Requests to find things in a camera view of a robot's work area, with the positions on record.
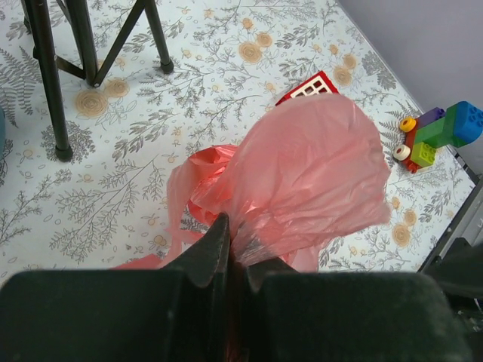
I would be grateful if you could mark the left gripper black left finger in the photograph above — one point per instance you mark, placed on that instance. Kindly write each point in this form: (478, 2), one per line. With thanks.
(175, 313)

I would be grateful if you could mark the black perforated music stand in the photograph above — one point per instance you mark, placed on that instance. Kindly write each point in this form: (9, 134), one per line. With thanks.
(37, 21)

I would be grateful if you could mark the red plastic trash bag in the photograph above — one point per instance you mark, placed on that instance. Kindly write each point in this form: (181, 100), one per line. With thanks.
(309, 171)

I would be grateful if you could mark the floral patterned table mat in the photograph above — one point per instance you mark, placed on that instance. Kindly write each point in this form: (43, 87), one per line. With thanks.
(233, 60)

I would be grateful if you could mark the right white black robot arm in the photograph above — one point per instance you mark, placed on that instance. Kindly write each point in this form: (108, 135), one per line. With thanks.
(456, 262)

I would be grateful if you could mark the red toy calculator block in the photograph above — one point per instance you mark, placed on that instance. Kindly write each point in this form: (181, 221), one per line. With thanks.
(317, 84)

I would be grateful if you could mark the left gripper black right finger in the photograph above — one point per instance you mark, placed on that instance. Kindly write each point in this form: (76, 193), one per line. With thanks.
(348, 316)

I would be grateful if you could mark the teal plastic trash bin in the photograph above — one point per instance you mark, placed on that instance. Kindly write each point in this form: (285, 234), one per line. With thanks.
(2, 129)

